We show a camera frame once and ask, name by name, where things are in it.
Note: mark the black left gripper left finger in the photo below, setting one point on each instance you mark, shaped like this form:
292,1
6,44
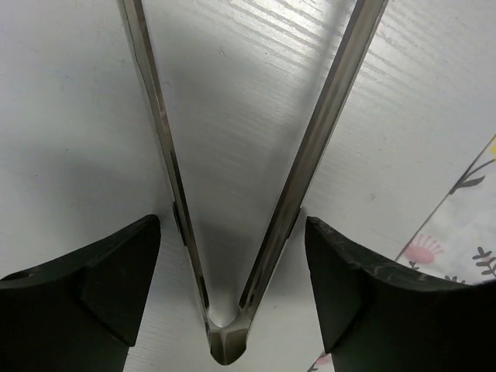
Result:
83,310

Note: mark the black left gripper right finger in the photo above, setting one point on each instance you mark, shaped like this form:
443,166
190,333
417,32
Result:
378,315

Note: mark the silver metal tongs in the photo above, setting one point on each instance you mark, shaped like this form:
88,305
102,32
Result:
228,343

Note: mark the animal print placemat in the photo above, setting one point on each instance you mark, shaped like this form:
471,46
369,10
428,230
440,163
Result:
457,241

